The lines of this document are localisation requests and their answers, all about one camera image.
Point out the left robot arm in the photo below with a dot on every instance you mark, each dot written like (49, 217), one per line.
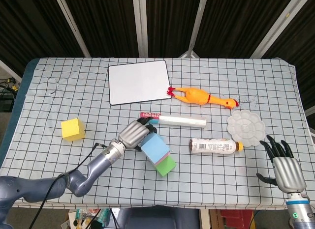
(98, 165)

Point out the yellow foam block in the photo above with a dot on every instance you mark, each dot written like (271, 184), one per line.
(71, 129)

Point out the yellow rubber chicken toy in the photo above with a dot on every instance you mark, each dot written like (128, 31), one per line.
(197, 96)

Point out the blue foam block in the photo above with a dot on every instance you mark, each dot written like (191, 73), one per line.
(155, 148)

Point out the dark blue chair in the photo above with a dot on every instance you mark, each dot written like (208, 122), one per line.
(157, 219)

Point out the black backdrop curtain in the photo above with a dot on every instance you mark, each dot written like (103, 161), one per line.
(110, 22)

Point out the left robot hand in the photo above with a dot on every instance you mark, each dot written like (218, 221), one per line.
(133, 134)

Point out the white flower paint palette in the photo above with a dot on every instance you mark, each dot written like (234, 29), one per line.
(246, 128)

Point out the blue table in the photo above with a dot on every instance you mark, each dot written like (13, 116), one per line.
(25, 71)

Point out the pile of colourful packages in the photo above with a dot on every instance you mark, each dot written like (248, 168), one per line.
(86, 219)

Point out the checked blue tablecloth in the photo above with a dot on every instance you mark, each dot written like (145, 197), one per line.
(73, 96)

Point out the white board black rim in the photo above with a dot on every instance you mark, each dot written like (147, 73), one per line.
(139, 81)

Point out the white table leg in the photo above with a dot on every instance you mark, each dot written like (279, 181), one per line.
(204, 219)

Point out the pink foam block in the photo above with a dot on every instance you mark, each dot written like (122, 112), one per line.
(163, 160)

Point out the white food wrap box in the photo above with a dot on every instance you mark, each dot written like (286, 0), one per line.
(182, 121)

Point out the red box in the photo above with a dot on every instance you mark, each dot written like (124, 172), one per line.
(237, 219)

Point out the white bottle yellow cap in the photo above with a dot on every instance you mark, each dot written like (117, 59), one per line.
(214, 146)

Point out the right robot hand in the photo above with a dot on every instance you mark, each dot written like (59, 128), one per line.
(288, 172)

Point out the white frame pole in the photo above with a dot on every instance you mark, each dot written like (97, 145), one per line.
(71, 25)
(140, 25)
(275, 27)
(197, 25)

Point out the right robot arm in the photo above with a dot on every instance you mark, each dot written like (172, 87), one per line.
(299, 214)

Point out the green foam block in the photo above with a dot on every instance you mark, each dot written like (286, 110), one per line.
(166, 168)

